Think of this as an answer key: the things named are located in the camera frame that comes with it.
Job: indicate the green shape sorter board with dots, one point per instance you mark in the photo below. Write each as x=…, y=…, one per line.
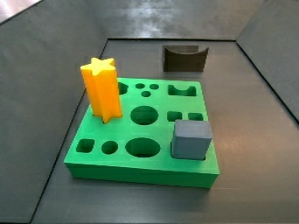
x=128, y=149

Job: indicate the blue square block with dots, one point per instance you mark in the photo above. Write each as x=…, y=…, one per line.
x=191, y=139

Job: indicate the yellow star prism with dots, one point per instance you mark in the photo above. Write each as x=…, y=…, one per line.
x=100, y=80

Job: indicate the black curved cradle stand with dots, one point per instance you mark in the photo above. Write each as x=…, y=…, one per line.
x=183, y=58

